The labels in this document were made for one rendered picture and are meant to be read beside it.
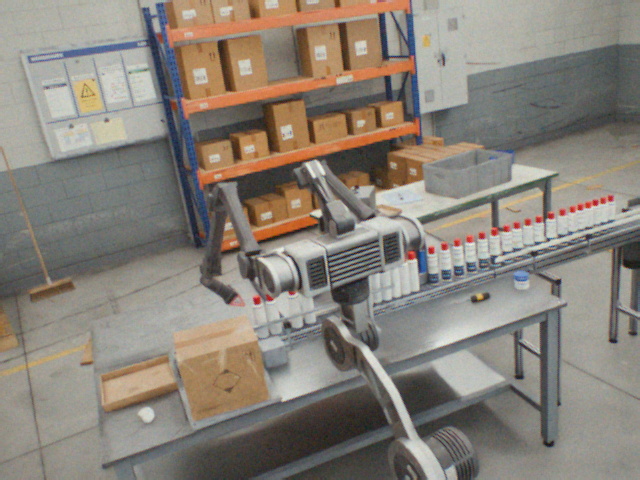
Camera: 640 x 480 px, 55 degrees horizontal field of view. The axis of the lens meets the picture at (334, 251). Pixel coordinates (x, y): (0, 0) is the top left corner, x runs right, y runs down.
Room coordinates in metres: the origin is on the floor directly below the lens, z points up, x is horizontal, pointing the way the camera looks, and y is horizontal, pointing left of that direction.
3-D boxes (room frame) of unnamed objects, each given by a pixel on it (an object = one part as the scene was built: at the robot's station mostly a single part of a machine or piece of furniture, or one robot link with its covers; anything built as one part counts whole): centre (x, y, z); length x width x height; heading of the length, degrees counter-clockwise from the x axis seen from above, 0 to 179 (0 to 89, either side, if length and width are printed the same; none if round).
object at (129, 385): (2.31, 0.92, 0.85); 0.30 x 0.26 x 0.04; 110
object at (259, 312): (2.51, 0.38, 0.98); 0.05 x 0.05 x 0.20
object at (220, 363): (2.12, 0.51, 0.99); 0.30 x 0.24 x 0.27; 105
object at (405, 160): (6.99, -1.20, 0.32); 1.20 x 0.83 x 0.64; 25
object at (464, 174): (4.70, -1.13, 0.91); 0.60 x 0.40 x 0.22; 120
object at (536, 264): (3.13, -1.34, 0.47); 1.17 x 0.38 x 0.94; 110
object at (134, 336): (2.79, 0.17, 0.82); 2.10 x 1.31 x 0.02; 110
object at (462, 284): (2.65, -0.02, 0.85); 1.65 x 0.11 x 0.05; 110
